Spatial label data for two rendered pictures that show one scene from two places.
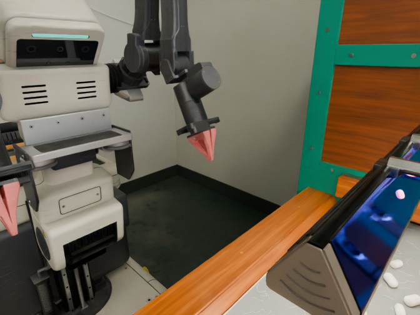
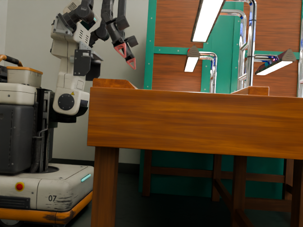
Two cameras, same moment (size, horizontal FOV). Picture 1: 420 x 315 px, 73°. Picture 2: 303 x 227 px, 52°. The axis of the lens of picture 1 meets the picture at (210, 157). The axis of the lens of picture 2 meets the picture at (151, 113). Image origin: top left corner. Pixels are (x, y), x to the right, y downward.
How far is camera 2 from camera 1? 178 cm
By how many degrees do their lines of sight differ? 44
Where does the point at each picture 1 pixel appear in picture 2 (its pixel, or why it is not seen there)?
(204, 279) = not seen: hidden behind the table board
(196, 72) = (132, 38)
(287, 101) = not seen: hidden behind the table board
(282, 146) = not seen: hidden behind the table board
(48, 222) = (74, 88)
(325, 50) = (149, 48)
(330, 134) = (154, 80)
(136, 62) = (104, 33)
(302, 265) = (193, 48)
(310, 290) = (194, 52)
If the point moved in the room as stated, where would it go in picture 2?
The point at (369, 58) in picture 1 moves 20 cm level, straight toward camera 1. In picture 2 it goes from (165, 51) to (171, 46)
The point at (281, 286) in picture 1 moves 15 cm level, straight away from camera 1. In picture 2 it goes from (190, 54) to (178, 58)
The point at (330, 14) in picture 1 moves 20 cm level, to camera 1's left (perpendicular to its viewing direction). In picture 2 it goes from (150, 36) to (131, 30)
